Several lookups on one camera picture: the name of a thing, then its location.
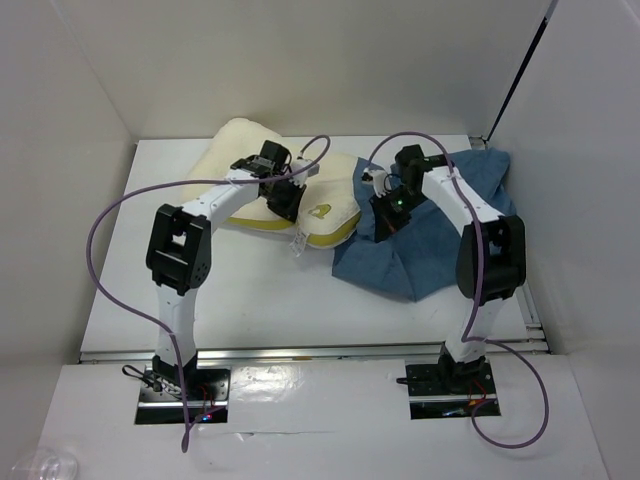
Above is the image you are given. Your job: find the clear plastic object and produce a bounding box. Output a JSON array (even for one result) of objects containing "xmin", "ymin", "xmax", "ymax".
[{"xmin": 8, "ymin": 447, "xmax": 79, "ymax": 480}]

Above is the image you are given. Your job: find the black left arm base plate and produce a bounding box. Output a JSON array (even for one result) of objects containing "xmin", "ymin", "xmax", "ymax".
[{"xmin": 121, "ymin": 365, "xmax": 231, "ymax": 425}]

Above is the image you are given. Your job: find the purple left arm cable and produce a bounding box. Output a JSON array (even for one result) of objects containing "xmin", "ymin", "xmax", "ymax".
[{"xmin": 85, "ymin": 134, "xmax": 334, "ymax": 454}]

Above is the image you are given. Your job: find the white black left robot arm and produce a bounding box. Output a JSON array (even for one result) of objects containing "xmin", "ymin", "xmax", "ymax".
[{"xmin": 146, "ymin": 140, "xmax": 310, "ymax": 399}]

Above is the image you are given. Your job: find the white pillow care label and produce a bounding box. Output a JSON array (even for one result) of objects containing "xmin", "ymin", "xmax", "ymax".
[{"xmin": 289, "ymin": 228, "xmax": 308, "ymax": 257}]

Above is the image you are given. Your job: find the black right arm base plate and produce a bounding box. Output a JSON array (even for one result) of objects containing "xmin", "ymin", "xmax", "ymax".
[{"xmin": 396, "ymin": 363, "xmax": 501, "ymax": 420}]

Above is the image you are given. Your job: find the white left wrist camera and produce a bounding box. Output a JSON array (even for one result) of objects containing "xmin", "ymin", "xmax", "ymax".
[{"xmin": 289, "ymin": 157, "xmax": 320, "ymax": 187}]

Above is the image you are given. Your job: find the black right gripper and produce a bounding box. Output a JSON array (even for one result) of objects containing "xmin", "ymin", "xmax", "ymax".
[{"xmin": 369, "ymin": 186, "xmax": 428, "ymax": 244}]

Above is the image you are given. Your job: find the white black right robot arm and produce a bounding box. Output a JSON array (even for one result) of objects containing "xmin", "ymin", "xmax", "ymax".
[{"xmin": 362, "ymin": 145, "xmax": 526, "ymax": 394}]

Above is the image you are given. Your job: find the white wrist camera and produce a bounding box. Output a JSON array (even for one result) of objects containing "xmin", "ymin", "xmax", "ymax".
[
  {"xmin": 289, "ymin": 157, "xmax": 320, "ymax": 187},
  {"xmin": 361, "ymin": 168, "xmax": 392, "ymax": 198}
]

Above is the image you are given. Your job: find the blue fabric pillowcase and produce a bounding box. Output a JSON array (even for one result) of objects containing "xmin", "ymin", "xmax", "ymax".
[{"xmin": 332, "ymin": 148, "xmax": 516, "ymax": 302}]

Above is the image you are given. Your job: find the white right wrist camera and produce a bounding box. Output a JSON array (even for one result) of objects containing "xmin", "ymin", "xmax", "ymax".
[{"xmin": 361, "ymin": 168, "xmax": 392, "ymax": 198}]

